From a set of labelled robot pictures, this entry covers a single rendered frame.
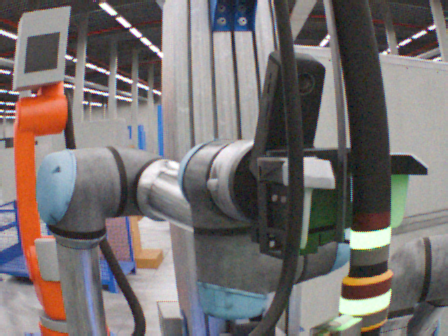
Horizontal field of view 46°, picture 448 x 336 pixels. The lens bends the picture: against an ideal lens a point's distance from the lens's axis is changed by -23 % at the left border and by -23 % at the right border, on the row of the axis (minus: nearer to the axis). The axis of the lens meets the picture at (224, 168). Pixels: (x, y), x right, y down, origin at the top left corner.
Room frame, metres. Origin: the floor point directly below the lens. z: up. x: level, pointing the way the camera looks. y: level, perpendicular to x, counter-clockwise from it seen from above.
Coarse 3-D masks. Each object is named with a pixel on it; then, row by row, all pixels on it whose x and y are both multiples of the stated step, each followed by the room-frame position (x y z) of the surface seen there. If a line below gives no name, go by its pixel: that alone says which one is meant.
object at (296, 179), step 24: (288, 24) 0.36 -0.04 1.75; (288, 48) 0.36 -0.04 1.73; (288, 72) 0.36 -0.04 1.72; (288, 96) 0.36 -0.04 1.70; (288, 120) 0.36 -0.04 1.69; (288, 144) 0.36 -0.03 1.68; (288, 168) 0.36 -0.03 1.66; (288, 192) 0.36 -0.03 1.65; (288, 216) 0.36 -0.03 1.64; (288, 240) 0.35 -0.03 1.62; (288, 264) 0.35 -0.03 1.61; (288, 288) 0.35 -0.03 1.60
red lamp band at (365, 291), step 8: (384, 280) 0.41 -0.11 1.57; (344, 288) 0.42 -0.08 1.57; (352, 288) 0.41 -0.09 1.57; (360, 288) 0.41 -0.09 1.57; (368, 288) 0.40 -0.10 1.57; (376, 288) 0.40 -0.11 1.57; (384, 288) 0.41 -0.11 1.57; (344, 296) 0.42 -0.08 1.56; (352, 296) 0.41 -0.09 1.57; (360, 296) 0.41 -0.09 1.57; (368, 296) 0.40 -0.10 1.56
